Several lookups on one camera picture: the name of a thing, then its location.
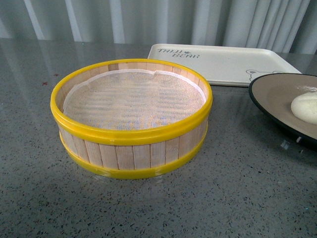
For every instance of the grey pleated curtain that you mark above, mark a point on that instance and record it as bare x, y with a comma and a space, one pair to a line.
283, 26

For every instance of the brown plate with black rim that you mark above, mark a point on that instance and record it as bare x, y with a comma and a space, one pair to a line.
273, 95

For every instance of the white steamer liner cloth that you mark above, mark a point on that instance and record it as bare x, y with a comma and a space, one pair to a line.
133, 99

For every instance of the yellow rimmed bamboo steamer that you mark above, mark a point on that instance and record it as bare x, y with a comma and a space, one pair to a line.
131, 154

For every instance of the white bear print tray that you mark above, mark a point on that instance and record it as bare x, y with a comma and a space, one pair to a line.
229, 66

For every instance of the white steamed bun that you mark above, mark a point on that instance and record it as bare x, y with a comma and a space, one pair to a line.
304, 107

